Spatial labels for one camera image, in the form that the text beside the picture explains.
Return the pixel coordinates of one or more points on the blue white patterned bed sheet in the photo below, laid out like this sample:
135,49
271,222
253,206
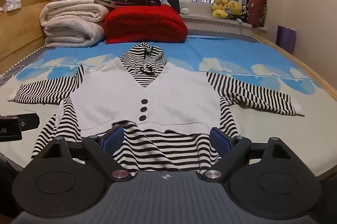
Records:
237,50

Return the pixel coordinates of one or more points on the yellow plush toy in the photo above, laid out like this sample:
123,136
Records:
219,7
234,8

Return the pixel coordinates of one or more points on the small white plush toy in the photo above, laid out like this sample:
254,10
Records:
184,5

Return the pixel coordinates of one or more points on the dark red cushion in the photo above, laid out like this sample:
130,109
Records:
256,11

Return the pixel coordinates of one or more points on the white windowsill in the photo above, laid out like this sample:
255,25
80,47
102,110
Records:
202,19

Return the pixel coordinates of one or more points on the tissue pack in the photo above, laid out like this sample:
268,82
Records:
11,4

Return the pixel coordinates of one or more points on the purple bag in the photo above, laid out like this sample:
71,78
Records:
285,38

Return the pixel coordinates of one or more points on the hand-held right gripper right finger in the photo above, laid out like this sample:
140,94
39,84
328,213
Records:
219,142

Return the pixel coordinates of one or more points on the striped plush toy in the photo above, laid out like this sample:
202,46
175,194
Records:
245,13

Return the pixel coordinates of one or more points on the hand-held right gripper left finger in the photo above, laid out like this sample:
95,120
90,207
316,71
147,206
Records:
113,139

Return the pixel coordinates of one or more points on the black white striped sweater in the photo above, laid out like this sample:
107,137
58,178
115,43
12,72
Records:
158,97

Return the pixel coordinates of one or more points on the white folded quilt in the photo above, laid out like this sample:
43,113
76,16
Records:
71,21

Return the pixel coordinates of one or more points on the red folded blanket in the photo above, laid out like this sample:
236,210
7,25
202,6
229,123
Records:
144,23

